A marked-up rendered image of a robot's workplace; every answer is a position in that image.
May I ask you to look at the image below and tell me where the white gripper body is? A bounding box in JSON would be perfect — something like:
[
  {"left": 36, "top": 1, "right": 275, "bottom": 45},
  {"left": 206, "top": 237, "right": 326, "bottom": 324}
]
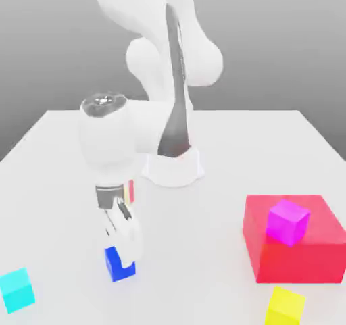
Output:
[{"left": 103, "top": 207, "right": 145, "bottom": 268}]

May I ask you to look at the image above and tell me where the small blue cube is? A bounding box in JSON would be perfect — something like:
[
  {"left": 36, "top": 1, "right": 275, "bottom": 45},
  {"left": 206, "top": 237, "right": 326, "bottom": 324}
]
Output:
[{"left": 104, "top": 245, "right": 137, "bottom": 282}]

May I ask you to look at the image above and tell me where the small cyan cube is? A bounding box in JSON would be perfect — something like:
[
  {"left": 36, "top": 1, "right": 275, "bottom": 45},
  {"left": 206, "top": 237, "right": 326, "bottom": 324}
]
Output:
[{"left": 0, "top": 267, "right": 36, "bottom": 315}]

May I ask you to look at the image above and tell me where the small magenta cube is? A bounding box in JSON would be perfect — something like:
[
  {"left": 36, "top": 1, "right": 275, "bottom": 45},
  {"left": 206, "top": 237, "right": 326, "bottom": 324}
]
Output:
[{"left": 265, "top": 198, "right": 311, "bottom": 248}]

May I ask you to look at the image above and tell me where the small yellow cube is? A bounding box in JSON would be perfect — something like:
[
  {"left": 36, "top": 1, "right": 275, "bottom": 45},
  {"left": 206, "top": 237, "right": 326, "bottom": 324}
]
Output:
[{"left": 265, "top": 285, "right": 307, "bottom": 325}]

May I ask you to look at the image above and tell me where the large red box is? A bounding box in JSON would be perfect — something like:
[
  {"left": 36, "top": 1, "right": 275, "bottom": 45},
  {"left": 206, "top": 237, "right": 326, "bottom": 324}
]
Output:
[{"left": 242, "top": 194, "right": 346, "bottom": 284}]

